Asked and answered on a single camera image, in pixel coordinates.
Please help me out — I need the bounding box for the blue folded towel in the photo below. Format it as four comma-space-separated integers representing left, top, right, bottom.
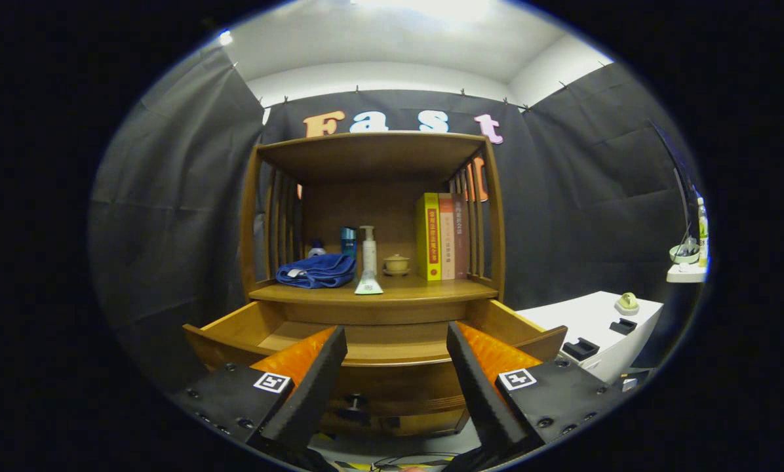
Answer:
275, 254, 358, 290

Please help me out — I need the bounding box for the wooden drawer with black knob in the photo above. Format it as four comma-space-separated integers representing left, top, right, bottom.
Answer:
182, 300, 568, 437

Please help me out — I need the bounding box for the white wall shelf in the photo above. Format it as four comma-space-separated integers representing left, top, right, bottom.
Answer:
666, 262, 707, 284

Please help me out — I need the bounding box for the brown book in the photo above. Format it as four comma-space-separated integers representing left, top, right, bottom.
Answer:
453, 193, 470, 279

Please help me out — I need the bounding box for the white side cabinet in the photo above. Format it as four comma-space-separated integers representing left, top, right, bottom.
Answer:
517, 291, 664, 384

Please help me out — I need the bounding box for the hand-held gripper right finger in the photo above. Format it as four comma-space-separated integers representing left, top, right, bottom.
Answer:
446, 321, 629, 460

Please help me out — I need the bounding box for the wooden countertop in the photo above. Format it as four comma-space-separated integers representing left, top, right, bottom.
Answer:
249, 274, 499, 304

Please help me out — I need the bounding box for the white pump bottle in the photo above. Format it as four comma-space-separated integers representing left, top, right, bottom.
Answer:
359, 226, 378, 279

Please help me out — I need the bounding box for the yellow book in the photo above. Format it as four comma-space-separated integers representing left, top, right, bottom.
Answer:
416, 193, 442, 282

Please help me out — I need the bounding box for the cream and orange book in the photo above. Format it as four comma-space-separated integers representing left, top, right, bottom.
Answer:
438, 193, 456, 281

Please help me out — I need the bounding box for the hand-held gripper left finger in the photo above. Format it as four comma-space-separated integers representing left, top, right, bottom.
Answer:
169, 326, 348, 467

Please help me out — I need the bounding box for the wooden cabinet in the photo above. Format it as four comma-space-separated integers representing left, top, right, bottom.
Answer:
239, 131, 507, 439

